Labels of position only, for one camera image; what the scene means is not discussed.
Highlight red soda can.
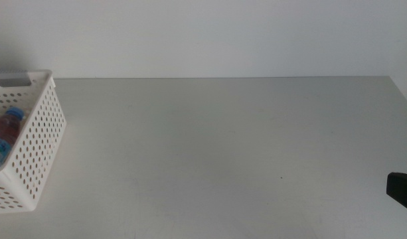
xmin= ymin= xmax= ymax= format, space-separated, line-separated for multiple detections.
xmin=0 ymin=114 xmax=22 ymax=147

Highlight white perforated plastic basket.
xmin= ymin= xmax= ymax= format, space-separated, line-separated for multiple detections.
xmin=0 ymin=68 xmax=68 ymax=212

